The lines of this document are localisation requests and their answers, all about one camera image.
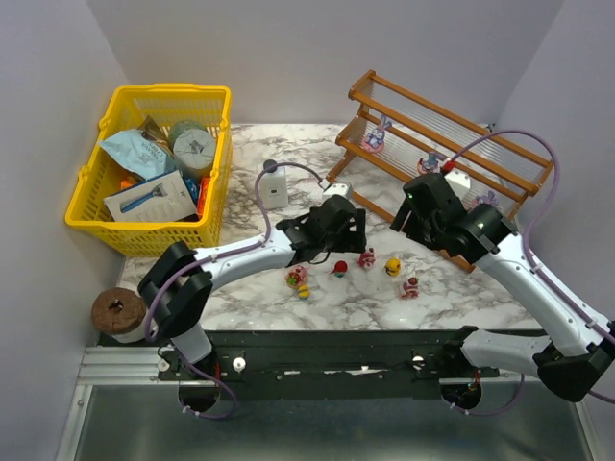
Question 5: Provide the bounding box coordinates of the pink figure toy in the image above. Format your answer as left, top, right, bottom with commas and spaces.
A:
357, 247, 376, 270

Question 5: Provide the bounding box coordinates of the purple bunny orange cup toy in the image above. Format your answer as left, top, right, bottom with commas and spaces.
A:
416, 151, 447, 175

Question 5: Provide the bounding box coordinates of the purple bunny pink donut toy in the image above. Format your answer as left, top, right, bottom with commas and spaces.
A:
468, 190, 503, 211

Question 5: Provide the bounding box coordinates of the purple bunny pink base toy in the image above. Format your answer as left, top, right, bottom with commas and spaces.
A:
361, 115, 392, 154

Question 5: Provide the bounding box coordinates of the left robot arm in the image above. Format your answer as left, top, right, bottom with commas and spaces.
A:
137, 195, 366, 365

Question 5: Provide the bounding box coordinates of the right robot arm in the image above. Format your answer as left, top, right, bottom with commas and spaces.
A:
390, 173, 614, 402

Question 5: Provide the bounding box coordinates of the wooden tiered shelf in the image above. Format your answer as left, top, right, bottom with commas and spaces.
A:
324, 69, 556, 275

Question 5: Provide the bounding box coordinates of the red cap toy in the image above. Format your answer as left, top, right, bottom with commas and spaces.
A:
330, 260, 348, 278

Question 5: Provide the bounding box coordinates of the yellow duck toy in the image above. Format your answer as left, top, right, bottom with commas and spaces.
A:
384, 257, 402, 278

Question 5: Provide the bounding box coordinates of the white bottle black cap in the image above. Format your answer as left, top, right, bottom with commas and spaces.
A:
258, 159, 289, 210

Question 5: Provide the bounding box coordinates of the small yellow blue toy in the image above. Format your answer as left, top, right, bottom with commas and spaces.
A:
297, 285, 310, 300

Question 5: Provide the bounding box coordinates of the red white figure toy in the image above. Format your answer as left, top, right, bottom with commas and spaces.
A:
400, 277, 419, 300

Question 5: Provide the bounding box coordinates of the orange box in basket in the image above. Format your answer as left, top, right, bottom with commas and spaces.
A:
196, 177, 210, 218

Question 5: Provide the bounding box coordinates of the grey roll in basket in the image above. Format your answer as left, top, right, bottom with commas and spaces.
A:
173, 129, 217, 181

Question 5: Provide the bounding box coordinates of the razor package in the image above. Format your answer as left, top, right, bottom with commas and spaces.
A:
104, 170, 196, 223

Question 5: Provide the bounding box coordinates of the green round container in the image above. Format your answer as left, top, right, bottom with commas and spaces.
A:
168, 119, 204, 148

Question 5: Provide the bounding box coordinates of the blue pouch package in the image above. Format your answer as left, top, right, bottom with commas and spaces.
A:
98, 129, 177, 180

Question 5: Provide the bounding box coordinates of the brown tape roll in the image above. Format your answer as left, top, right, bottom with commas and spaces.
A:
90, 287, 147, 344

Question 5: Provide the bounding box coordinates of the yellow plastic basket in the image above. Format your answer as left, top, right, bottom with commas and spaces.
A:
64, 83, 233, 256

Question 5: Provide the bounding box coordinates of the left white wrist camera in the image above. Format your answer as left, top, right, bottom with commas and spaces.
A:
322, 181, 353, 202

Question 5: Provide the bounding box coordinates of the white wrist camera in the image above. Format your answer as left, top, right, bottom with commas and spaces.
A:
440, 160, 472, 200
322, 181, 353, 202

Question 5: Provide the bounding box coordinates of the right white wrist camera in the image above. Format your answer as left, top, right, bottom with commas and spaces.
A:
440, 160, 472, 200

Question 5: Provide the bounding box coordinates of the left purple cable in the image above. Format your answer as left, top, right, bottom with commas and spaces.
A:
143, 161, 332, 420

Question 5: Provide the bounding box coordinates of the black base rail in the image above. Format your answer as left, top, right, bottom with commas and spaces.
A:
98, 326, 563, 402

